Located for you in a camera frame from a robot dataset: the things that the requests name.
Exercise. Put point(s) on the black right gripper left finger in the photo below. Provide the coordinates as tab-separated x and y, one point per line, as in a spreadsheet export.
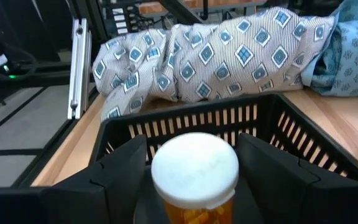
73	205

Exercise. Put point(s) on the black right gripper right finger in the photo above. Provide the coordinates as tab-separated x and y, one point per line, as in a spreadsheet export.
306	205

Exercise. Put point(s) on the orange pill bottle white cap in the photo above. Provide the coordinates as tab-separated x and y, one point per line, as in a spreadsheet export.
194	168

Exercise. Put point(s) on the grey diamond-patterned gown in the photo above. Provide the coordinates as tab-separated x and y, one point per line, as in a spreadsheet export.
216	56

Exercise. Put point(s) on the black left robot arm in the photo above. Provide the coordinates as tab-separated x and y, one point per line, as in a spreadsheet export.
11	37

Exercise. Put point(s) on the black slotted plastic basket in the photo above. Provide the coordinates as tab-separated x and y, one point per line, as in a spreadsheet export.
182	107

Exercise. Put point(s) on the silver aluminium profile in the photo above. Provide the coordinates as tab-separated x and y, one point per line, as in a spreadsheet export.
79	68

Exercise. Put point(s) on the light blue patterned gown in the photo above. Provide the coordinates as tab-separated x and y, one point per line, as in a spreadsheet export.
350	56

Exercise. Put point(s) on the black panel with white labels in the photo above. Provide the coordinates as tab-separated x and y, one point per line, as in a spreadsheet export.
123	18

